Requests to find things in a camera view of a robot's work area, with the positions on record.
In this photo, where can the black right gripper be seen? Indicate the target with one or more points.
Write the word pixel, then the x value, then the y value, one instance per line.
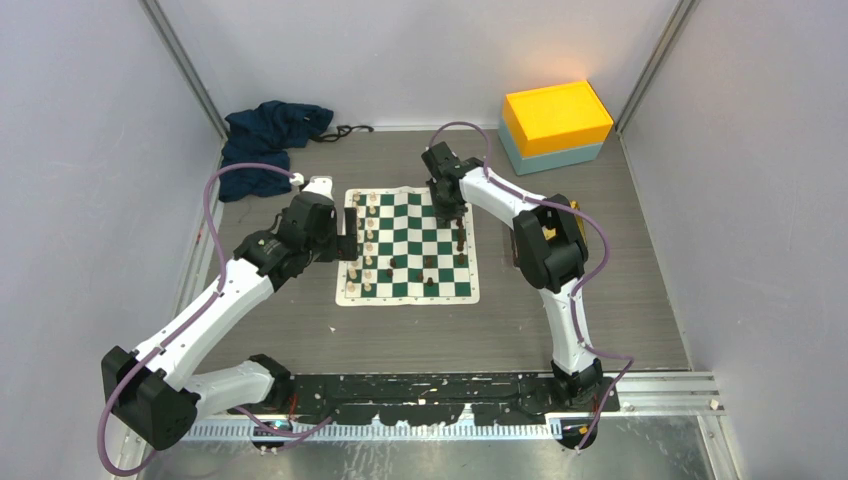
pixel 445 213

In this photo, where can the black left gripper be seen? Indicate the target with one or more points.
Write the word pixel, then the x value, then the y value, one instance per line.
pixel 342 247

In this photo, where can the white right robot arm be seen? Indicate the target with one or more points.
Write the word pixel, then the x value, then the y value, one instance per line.
pixel 576 369

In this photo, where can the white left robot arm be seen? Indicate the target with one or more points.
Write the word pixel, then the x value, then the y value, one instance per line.
pixel 154 389

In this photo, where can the green white chess mat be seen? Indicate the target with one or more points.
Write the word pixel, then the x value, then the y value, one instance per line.
pixel 405 220

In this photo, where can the dark chess piece e1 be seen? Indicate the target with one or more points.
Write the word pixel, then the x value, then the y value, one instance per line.
pixel 460 232

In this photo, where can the yellow and blue box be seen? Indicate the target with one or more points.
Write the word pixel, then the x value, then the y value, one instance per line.
pixel 552 127

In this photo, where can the gold metal tin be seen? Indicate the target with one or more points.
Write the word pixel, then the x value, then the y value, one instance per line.
pixel 578 218

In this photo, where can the dark blue cloth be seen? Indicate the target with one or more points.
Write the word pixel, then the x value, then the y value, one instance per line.
pixel 264 135

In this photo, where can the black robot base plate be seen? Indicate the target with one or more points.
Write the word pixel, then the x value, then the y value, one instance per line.
pixel 439 407

